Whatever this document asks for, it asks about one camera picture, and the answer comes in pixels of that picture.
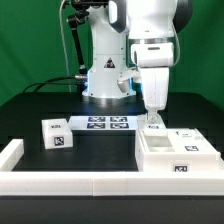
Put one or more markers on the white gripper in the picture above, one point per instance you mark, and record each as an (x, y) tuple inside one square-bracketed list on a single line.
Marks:
[(153, 62)]

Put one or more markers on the white cabinet door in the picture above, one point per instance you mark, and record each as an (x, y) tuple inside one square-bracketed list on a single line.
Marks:
[(189, 141), (144, 125)]

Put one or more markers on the white cabinet body box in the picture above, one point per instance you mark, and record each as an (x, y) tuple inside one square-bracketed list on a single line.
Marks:
[(154, 153)]

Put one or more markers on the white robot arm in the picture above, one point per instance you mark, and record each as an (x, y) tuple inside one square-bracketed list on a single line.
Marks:
[(134, 41)]

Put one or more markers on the white cabinet top block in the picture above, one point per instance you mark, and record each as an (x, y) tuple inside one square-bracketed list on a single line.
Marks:
[(56, 133)]

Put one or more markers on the white U-shaped fence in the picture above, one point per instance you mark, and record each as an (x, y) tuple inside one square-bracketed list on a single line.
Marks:
[(100, 183)]

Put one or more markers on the white marker base plate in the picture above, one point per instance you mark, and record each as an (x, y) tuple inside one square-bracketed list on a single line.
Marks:
[(108, 123)]

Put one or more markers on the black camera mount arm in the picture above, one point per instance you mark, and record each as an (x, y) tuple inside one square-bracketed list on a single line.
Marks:
[(79, 18)]

